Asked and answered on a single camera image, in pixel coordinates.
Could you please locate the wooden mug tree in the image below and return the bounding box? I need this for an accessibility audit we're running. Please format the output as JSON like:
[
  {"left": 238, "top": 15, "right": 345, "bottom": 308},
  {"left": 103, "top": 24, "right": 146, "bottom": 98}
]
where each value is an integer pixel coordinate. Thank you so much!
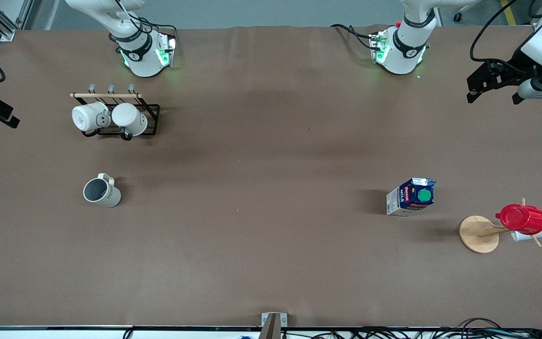
[{"left": 459, "top": 198, "right": 542, "bottom": 254}]

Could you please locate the brown table cover sheet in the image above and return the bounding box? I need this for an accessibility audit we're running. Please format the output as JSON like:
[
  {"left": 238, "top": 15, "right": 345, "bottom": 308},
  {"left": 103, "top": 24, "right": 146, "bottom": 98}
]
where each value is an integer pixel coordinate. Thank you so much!
[{"left": 0, "top": 24, "right": 542, "bottom": 328}]

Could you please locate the black wire mug rack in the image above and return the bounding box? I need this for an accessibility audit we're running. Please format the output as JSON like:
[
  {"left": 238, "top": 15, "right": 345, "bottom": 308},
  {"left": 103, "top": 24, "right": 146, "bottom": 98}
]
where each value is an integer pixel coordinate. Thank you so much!
[{"left": 70, "top": 84, "right": 160, "bottom": 139}]

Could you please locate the white mug with face print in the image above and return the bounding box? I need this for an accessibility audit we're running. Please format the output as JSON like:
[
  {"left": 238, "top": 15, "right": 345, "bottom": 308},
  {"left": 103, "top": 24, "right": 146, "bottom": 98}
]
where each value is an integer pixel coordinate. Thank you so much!
[{"left": 72, "top": 102, "right": 112, "bottom": 132}]

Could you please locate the beige mug with grey inside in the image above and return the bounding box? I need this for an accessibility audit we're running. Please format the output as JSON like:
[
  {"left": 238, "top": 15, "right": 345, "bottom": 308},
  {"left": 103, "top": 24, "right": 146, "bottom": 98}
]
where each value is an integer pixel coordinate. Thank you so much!
[{"left": 83, "top": 173, "right": 122, "bottom": 208}]

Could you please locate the black arm base cable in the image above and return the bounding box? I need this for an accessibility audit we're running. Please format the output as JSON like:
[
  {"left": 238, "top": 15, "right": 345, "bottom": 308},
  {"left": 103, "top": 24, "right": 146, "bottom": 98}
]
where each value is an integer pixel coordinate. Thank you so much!
[
  {"left": 132, "top": 16, "right": 178, "bottom": 40},
  {"left": 331, "top": 24, "right": 377, "bottom": 50}
]

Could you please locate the black cable bundle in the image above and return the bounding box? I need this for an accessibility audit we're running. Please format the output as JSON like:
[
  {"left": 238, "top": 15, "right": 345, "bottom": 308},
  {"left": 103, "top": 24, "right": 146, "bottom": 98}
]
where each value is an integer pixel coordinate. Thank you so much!
[{"left": 280, "top": 318, "right": 542, "bottom": 339}]

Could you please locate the black right arm base cable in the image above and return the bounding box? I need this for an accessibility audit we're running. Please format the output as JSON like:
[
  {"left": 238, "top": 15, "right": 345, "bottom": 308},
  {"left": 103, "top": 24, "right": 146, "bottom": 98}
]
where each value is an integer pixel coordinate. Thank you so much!
[{"left": 132, "top": 16, "right": 178, "bottom": 40}]

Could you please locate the brown wooden post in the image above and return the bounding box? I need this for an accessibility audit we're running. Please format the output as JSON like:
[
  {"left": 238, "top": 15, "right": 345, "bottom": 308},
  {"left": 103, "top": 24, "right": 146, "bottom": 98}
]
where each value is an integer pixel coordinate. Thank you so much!
[{"left": 258, "top": 314, "right": 282, "bottom": 339}]

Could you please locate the black left arm base cable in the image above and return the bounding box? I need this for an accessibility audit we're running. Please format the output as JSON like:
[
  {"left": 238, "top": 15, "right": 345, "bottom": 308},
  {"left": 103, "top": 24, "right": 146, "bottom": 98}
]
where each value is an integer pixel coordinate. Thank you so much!
[{"left": 331, "top": 24, "right": 377, "bottom": 50}]

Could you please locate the red cup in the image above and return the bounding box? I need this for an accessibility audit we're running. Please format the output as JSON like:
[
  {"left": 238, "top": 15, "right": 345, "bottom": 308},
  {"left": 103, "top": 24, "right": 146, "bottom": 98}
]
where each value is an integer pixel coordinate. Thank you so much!
[{"left": 495, "top": 204, "right": 542, "bottom": 235}]

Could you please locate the blue milk carton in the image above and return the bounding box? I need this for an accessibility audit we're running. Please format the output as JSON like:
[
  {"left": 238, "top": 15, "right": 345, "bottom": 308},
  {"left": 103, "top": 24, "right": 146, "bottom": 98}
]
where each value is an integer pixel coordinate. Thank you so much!
[{"left": 386, "top": 178, "right": 437, "bottom": 217}]

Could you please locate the grey metal bracket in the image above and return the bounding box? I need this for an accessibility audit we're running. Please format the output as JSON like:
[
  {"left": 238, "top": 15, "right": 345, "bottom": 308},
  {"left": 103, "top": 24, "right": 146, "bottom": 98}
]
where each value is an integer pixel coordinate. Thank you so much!
[{"left": 261, "top": 312, "right": 288, "bottom": 328}]

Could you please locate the plain white mug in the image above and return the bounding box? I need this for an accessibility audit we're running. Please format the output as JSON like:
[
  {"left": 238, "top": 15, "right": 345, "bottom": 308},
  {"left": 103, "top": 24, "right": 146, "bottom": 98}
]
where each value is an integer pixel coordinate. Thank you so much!
[{"left": 112, "top": 103, "right": 148, "bottom": 141}]

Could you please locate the small white cup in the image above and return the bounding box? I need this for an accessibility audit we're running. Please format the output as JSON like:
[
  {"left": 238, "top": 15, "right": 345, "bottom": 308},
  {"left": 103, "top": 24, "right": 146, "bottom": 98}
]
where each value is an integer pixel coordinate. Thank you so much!
[{"left": 510, "top": 228, "right": 542, "bottom": 243}]

